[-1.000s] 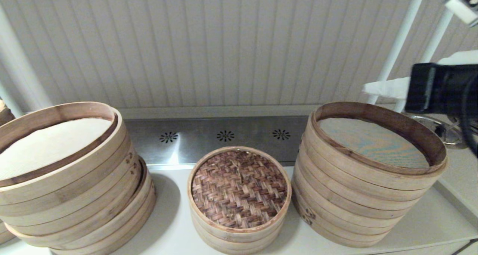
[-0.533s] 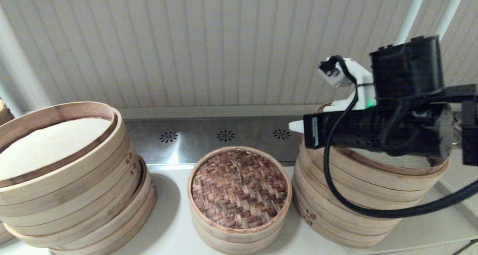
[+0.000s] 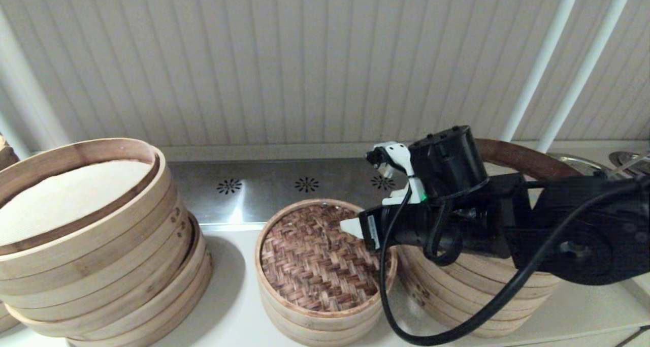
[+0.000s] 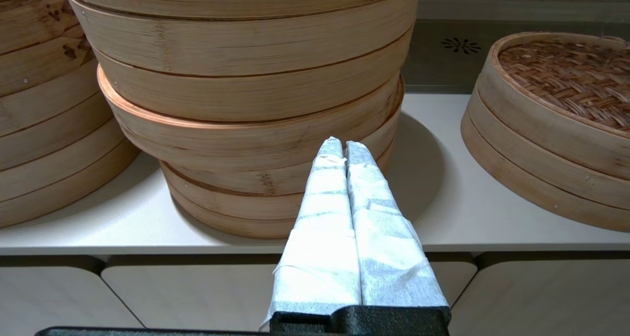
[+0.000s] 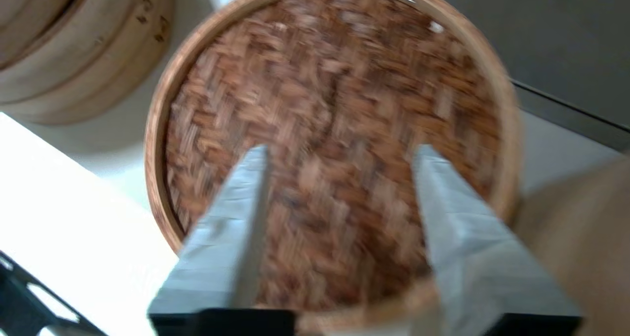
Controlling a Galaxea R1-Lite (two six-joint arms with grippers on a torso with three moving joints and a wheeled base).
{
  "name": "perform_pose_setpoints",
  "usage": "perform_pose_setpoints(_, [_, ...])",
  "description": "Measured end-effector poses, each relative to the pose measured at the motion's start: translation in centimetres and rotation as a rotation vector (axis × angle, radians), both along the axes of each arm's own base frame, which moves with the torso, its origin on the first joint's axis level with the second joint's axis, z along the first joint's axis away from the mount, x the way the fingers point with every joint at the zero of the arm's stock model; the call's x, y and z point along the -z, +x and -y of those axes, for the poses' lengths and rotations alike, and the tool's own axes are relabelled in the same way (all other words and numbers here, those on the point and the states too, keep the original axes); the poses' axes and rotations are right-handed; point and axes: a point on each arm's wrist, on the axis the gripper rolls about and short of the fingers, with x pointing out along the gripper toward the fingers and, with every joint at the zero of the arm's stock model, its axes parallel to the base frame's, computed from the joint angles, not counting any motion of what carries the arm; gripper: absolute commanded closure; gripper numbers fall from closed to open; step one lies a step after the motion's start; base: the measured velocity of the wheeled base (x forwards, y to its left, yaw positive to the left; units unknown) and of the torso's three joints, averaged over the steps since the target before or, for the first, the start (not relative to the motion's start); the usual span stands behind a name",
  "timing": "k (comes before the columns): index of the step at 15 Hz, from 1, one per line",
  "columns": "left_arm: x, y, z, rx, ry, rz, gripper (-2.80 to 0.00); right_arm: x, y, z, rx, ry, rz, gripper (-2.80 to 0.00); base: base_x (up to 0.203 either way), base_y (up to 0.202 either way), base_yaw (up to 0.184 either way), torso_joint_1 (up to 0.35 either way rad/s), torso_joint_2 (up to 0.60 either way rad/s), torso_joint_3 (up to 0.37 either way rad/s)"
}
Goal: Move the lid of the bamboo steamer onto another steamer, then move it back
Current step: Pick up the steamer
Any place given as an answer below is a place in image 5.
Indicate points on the right gripper left finger wrapped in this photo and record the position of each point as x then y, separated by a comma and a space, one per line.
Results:
221, 257

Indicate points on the bamboo steamer basket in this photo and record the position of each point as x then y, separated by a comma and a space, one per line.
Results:
581, 237
88, 45
29, 16
108, 105

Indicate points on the woven bamboo steamer lid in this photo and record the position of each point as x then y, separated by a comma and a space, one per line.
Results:
344, 80

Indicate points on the right gripper right finger wrapped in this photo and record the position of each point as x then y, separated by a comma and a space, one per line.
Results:
472, 267

